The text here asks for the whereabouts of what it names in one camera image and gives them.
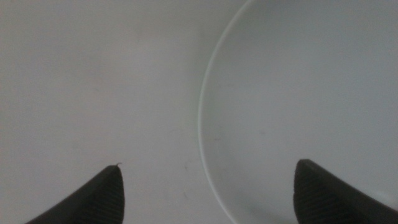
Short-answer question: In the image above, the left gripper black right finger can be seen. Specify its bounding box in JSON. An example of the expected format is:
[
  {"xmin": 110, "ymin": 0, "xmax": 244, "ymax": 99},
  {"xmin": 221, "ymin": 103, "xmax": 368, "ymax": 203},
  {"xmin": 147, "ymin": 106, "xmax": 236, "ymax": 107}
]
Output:
[{"xmin": 293, "ymin": 159, "xmax": 398, "ymax": 224}]

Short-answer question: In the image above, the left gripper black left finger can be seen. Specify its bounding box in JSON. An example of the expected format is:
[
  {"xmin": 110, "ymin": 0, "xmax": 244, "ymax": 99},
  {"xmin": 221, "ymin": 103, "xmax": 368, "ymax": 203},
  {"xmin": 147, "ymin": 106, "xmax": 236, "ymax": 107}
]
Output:
[{"xmin": 24, "ymin": 162, "xmax": 125, "ymax": 224}]

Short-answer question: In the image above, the white shallow bowl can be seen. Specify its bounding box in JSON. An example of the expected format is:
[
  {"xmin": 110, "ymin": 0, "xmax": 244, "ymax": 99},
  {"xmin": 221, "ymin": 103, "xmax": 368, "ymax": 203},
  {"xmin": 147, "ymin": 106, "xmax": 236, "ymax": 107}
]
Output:
[{"xmin": 197, "ymin": 0, "xmax": 398, "ymax": 224}]

